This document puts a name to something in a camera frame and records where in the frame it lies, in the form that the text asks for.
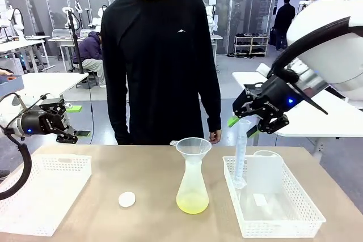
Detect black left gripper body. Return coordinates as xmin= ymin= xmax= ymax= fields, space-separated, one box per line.
xmin=22 ymin=108 xmax=69 ymax=135

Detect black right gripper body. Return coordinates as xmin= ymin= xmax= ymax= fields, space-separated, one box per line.
xmin=255 ymin=76 xmax=304 ymax=118

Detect clear plastic graduated cylinder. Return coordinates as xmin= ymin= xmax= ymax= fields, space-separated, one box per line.
xmin=233 ymin=119 xmax=252 ymax=190

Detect translucent plastic beaker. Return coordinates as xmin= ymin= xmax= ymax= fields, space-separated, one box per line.
xmin=246 ymin=150 xmax=284 ymax=197

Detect white round cap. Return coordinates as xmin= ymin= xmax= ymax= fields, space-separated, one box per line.
xmin=118 ymin=192 xmax=136 ymax=208

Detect person's left forearm black sleeve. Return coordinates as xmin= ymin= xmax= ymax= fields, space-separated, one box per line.
xmin=206 ymin=83 xmax=222 ymax=134

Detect person's right forearm black sleeve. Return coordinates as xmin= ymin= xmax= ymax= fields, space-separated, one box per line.
xmin=109 ymin=97 xmax=131 ymax=145

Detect person's left hand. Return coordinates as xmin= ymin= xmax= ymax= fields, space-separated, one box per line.
xmin=209 ymin=129 xmax=222 ymax=145

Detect large white side table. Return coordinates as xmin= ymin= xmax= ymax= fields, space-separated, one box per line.
xmin=231 ymin=63 xmax=363 ymax=138

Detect blue tray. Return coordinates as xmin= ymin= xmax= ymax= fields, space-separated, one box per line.
xmin=0 ymin=75 xmax=25 ymax=97

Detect wooden shoe rack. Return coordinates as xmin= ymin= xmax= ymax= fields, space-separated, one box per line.
xmin=234 ymin=33 xmax=269 ymax=58

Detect white perforated plastic basket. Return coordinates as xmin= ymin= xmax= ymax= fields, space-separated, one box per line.
xmin=222 ymin=155 xmax=327 ymax=239
xmin=0 ymin=154 xmax=93 ymax=237

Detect seated person purple hoodie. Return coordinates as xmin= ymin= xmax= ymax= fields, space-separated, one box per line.
xmin=71 ymin=31 xmax=107 ymax=88

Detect white background desk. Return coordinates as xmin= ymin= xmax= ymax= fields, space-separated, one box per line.
xmin=47 ymin=35 xmax=86 ymax=73
xmin=0 ymin=39 xmax=48 ymax=74

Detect black tripod pole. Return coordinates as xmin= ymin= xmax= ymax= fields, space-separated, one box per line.
xmin=65 ymin=9 xmax=86 ymax=74

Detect translucent plastic funnel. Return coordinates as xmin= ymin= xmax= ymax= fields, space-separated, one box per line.
xmin=169 ymin=137 xmax=213 ymax=166

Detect small clear labelled container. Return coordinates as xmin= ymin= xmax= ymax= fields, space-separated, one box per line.
xmin=249 ymin=192 xmax=277 ymax=217

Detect distant standing person in black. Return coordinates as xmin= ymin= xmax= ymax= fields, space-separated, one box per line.
xmin=273 ymin=0 xmax=296 ymax=53

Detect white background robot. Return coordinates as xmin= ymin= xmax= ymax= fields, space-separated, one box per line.
xmin=5 ymin=5 xmax=26 ymax=40

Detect person in black long-sleeve shirt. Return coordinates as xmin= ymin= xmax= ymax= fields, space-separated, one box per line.
xmin=100 ymin=0 xmax=222 ymax=146

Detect translucent conical flask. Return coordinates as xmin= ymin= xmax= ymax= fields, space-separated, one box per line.
xmin=175 ymin=159 xmax=210 ymax=214

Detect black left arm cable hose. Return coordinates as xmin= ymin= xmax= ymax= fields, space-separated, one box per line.
xmin=0 ymin=127 xmax=32 ymax=201

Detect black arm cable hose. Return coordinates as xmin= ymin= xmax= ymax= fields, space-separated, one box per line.
xmin=0 ymin=127 xmax=32 ymax=201
xmin=266 ymin=16 xmax=352 ymax=84

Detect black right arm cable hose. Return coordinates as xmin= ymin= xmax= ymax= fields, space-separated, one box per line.
xmin=266 ymin=16 xmax=352 ymax=84

